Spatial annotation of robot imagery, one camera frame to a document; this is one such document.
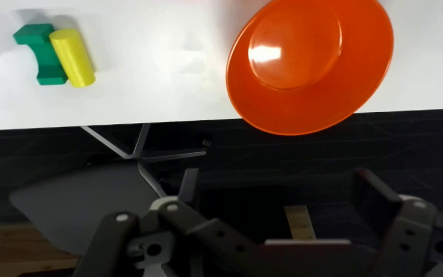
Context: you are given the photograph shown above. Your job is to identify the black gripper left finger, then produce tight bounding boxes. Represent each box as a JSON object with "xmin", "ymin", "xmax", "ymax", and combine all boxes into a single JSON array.
[{"xmin": 72, "ymin": 167, "xmax": 264, "ymax": 277}]

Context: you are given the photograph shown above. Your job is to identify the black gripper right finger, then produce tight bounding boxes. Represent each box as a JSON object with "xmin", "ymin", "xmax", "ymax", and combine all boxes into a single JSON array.
[{"xmin": 352, "ymin": 167, "xmax": 443, "ymax": 277}]

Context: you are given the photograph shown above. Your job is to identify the orange plastic bowl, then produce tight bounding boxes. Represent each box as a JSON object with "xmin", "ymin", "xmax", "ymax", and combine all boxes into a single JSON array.
[{"xmin": 224, "ymin": 0, "xmax": 395, "ymax": 138}]

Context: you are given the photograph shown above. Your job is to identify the gray office chair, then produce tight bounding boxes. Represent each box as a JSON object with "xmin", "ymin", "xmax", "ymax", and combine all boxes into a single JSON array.
[{"xmin": 7, "ymin": 124, "xmax": 212, "ymax": 259}]

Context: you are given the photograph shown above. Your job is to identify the green yellow sponge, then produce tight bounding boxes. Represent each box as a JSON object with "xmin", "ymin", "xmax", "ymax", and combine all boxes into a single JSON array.
[{"xmin": 12, "ymin": 22, "xmax": 69, "ymax": 88}]

